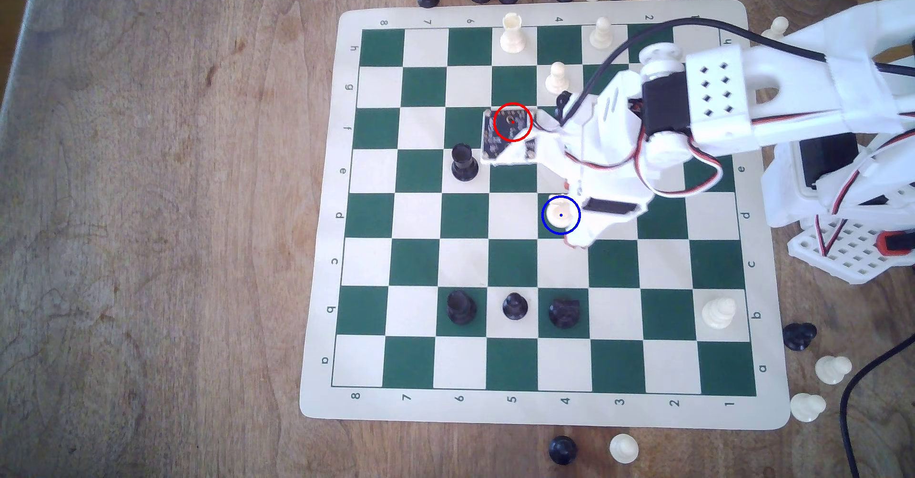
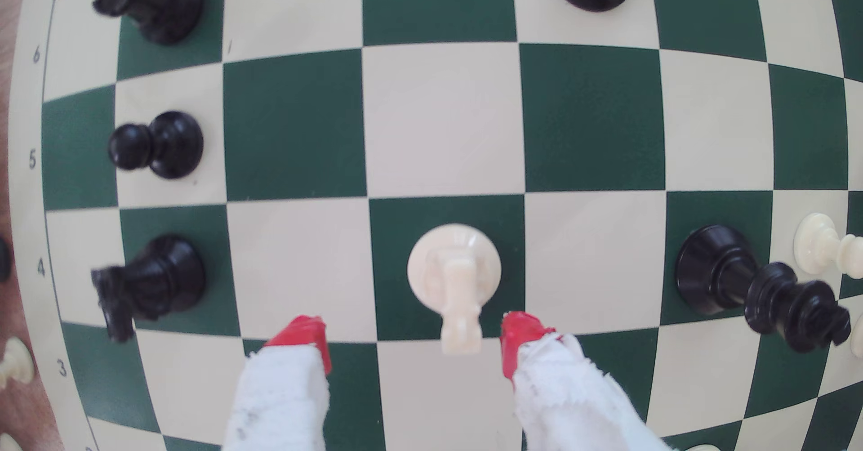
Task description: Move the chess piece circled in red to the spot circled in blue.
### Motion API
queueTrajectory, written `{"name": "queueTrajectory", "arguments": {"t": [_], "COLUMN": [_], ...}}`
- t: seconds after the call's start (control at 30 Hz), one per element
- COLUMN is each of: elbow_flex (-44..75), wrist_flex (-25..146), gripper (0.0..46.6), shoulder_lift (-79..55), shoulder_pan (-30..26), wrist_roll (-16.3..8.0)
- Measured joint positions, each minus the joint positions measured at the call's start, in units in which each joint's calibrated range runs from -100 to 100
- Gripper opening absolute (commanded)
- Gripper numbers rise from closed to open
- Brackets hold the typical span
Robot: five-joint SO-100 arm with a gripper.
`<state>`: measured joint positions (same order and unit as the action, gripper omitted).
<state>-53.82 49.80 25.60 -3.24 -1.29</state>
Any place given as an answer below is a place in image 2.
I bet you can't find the black chess queen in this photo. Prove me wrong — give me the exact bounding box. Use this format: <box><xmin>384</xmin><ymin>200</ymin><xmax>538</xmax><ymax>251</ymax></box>
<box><xmin>676</xmin><ymin>225</ymin><xmax>852</xmax><ymax>354</ymax></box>

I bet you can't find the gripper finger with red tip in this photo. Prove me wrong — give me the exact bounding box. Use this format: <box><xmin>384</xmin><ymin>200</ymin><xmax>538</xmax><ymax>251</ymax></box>
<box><xmin>500</xmin><ymin>311</ymin><xmax>675</xmax><ymax>451</ymax></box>
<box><xmin>222</xmin><ymin>315</ymin><xmax>333</xmax><ymax>451</ymax></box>

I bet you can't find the green and cream chess mat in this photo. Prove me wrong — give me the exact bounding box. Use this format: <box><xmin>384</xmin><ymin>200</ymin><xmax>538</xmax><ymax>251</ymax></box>
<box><xmin>7</xmin><ymin>0</ymin><xmax>863</xmax><ymax>451</ymax></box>

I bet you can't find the white chess pawn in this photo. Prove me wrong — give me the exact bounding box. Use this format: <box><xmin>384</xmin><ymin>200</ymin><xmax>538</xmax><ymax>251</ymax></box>
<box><xmin>793</xmin><ymin>212</ymin><xmax>863</xmax><ymax>281</ymax></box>
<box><xmin>0</xmin><ymin>336</ymin><xmax>35</xmax><ymax>390</ymax></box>

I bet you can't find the black rook bottom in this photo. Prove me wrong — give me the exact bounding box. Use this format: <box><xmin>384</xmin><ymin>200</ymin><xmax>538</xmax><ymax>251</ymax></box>
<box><xmin>91</xmin><ymin>234</ymin><xmax>207</xmax><ymax>344</ymax></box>

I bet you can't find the black chess rook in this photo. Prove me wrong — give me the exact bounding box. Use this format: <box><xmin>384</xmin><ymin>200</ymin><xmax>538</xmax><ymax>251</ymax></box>
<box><xmin>92</xmin><ymin>0</ymin><xmax>205</xmax><ymax>46</ymax></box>

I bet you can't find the white chess rook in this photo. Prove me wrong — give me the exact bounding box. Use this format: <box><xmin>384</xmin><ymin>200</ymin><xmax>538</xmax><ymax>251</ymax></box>
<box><xmin>406</xmin><ymin>223</ymin><xmax>503</xmax><ymax>356</ymax></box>

